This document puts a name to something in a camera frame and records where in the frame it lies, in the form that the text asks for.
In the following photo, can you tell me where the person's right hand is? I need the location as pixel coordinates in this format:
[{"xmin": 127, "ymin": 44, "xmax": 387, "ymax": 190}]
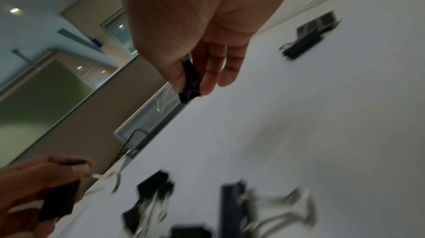
[{"xmin": 116, "ymin": 0, "xmax": 301, "ymax": 96}]

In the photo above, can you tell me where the person's left hand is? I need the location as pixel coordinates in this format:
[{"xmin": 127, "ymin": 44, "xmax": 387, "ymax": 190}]
[{"xmin": 0, "ymin": 155, "xmax": 95, "ymax": 238}]

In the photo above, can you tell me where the small black binder clip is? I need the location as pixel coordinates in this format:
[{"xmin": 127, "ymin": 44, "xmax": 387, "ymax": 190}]
[{"xmin": 153, "ymin": 53, "xmax": 202, "ymax": 114}]

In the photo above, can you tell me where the green glass partition panel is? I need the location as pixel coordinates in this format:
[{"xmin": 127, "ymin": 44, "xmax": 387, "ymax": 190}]
[{"xmin": 0, "ymin": 57, "xmax": 96, "ymax": 167}]

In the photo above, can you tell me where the large black binder clip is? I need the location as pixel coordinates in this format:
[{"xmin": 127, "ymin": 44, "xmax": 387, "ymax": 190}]
[{"xmin": 220, "ymin": 180, "xmax": 317, "ymax": 238}]

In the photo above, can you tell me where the glass door frame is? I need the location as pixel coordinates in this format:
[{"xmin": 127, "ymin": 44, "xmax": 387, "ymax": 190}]
[{"xmin": 99, "ymin": 8, "xmax": 140, "ymax": 58}]

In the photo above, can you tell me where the thin black cable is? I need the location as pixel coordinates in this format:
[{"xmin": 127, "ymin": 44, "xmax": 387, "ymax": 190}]
[{"xmin": 109, "ymin": 129, "xmax": 147, "ymax": 167}]

